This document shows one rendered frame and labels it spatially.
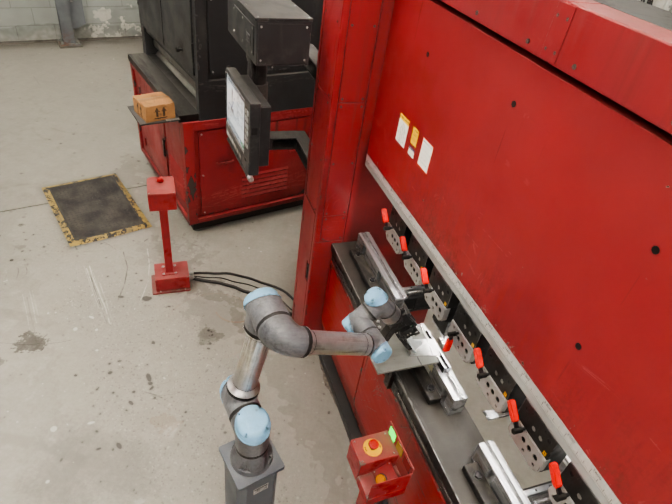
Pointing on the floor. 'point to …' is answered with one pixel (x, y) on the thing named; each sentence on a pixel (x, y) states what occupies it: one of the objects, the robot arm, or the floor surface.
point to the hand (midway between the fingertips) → (411, 345)
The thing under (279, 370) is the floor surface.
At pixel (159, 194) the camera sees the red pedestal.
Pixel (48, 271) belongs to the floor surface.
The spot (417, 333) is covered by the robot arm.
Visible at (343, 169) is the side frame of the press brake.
